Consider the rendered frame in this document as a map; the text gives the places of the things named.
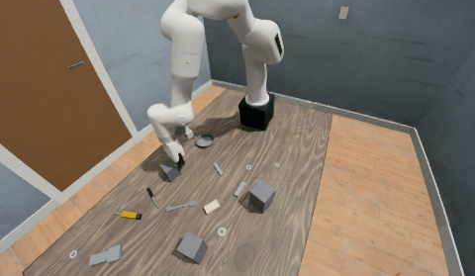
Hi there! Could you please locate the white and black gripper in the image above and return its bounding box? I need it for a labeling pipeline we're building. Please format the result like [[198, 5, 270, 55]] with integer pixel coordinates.
[[162, 138, 185, 168]]

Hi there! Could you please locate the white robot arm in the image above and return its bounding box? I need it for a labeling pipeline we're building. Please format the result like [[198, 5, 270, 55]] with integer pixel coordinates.
[[147, 0, 283, 143]]

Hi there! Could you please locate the cream flat bar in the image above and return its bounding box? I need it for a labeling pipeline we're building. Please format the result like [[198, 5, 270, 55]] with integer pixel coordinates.
[[204, 200, 220, 215]]

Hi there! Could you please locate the grey round shallow dish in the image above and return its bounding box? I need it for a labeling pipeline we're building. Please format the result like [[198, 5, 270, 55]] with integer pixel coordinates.
[[196, 134, 214, 148]]

